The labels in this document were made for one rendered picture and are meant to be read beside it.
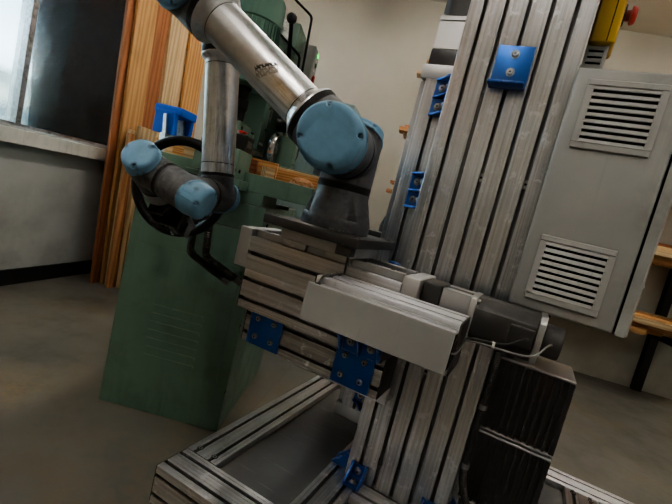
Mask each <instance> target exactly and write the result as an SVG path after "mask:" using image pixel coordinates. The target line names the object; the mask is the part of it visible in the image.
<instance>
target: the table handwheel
mask: <svg viewBox="0 0 672 504"><path fill-rule="evenodd" d="M154 144H155V145H156V146H157V148H158V149H160V151H161V150H163V149H165V148H168V147H171V146H188V147H191V148H194V149H196V150H198V151H200V152H201V153H202V141H200V140H198V139H195V138H192V137H188V136H180V135H176V136H169V137H165V138H162V139H160V140H157V141H156V142H154ZM131 191H132V196H133V200H134V203H135V206H136V208H137V210H138V211H139V213H140V215H141V216H142V217H143V219H144V220H145V221H146V222H147V223H148V224H149V225H150V226H152V227H153V225H152V224H151V223H150V221H149V219H150V217H151V215H150V214H149V213H148V211H147V209H148V207H147V205H146V203H145V200H144V197H143V194H142V192H141V191H140V189H139V188H138V186H137V185H136V183H135V182H134V181H133V179H132V178H131ZM222 214H223V213H214V212H212V213H211V214H210V215H209V218H208V219H206V220H203V221H202V222H200V223H199V224H196V225H195V228H194V229H193V230H191V232H190V234H189V235H188V237H190V236H194V235H198V234H200V233H203V232H205V231H206V230H208V229H209V228H211V227H212V226H213V225H214V224H215V223H216V222H217V221H218V220H219V219H220V217H221V216H222ZM166 227H167V226H166ZM166 227H165V228H160V227H159V228H158V231H159V232H161V233H164V234H166V235H170V236H175V237H182V236H181V235H176V234H174V235H171V233H170V230H167V229H166ZM153 228H154V227H153ZM154 229H155V228H154Z"/></svg>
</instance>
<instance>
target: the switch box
mask: <svg viewBox="0 0 672 504"><path fill-rule="evenodd" d="M305 46H306V44H305V43H303V45H302V49H301V54H300V57H301V61H300V67H299V69H300V70H301V68H302V63H303V57H304V51H305ZM317 54H318V55H319V53H318V50H317V46H314V45H309V44H308V49H307V55H306V60H305V66H304V71H303V73H304V74H305V75H306V76H307V78H308V79H309V80H310V81H311V79H312V76H315V73H316V69H314V66H315V63H316V60H317V63H316V64H318V60H319V58H318V59H317ZM313 70H314V71H313Z"/></svg>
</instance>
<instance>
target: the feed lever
mask: <svg viewBox="0 0 672 504"><path fill-rule="evenodd" d="M286 19H287V22H288V23H289V34H288V48H287V57H288V58H289V59H290V60H291V49H292V36H293V24H294V23H296V21H297V16H296V14H295V13H293V12H290V13H288V14H287V17H286ZM286 125H287V123H286V122H285V121H284V120H283V119H282V118H281V116H279V117H278V118H277V121H276V130H277V131H278V132H282V133H283V136H286V137H287V133H286Z"/></svg>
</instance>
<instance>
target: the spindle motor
mask: <svg viewBox="0 0 672 504"><path fill-rule="evenodd" d="M240 3H241V8H242V11H243V12H244V13H245V14H246V15H247V16H248V17H249V18H250V19H251V20H252V21H253V22H254V23H255V24H256V25H257V26H258V27H259V28H260V29H261V30H262V31H263V32H264V33H265V34H266V35H267V36H268V37H269V38H270V39H271V40H272V42H273V43H274V44H275V45H276V46H277V47H278V44H279V40H280V35H281V31H282V27H283V22H284V18H285V13H286V5H285V2H284V0H240ZM239 84H241V85H245V86H247V87H249V88H251V89H252V91H251V93H254V94H259V93H258V92H257V91H256V90H255V89H254V88H253V87H252V86H251V85H250V84H249V83H248V82H247V80H246V79H245V78H244V77H243V76H242V75H241V74H240V73H239Z"/></svg>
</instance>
